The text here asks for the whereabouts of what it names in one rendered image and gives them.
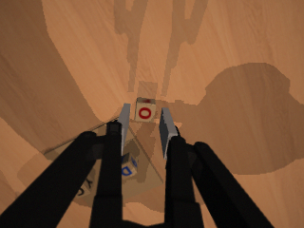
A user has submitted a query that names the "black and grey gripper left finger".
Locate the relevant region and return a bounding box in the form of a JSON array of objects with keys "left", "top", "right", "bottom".
[{"left": 0, "top": 104, "right": 131, "bottom": 228}]

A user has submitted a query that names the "tan flat mat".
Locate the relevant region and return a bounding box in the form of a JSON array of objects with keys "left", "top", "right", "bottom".
[{"left": 44, "top": 123, "right": 163, "bottom": 209}]

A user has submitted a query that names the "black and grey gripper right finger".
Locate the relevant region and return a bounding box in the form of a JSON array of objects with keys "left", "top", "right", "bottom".
[{"left": 159, "top": 107, "right": 275, "bottom": 228}]

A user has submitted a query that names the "tan wooden letter block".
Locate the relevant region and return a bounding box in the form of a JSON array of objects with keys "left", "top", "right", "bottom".
[
  {"left": 122, "top": 152, "right": 139, "bottom": 180},
  {"left": 75, "top": 175, "right": 95, "bottom": 199},
  {"left": 134, "top": 98, "right": 156, "bottom": 123}
]

